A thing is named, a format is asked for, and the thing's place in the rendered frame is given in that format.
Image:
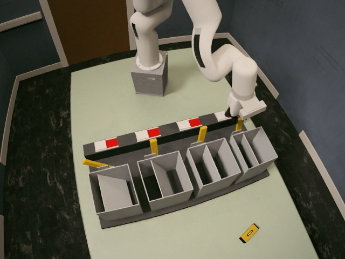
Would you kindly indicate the yellow pocket level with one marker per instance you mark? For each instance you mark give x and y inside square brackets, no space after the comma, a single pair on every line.
[247,235]

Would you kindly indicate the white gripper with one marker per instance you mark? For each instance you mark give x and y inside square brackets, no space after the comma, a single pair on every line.
[233,106]

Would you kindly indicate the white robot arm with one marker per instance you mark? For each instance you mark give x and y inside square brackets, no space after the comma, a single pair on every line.
[206,17]

